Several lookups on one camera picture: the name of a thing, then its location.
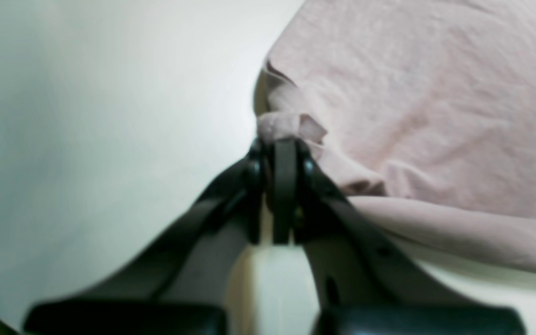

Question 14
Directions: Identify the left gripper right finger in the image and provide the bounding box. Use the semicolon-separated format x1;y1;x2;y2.
268;138;527;335

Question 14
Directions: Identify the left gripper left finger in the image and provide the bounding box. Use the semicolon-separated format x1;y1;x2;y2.
24;140;265;335

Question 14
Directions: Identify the mauve pink t-shirt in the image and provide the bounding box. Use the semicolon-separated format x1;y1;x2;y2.
258;0;536;272

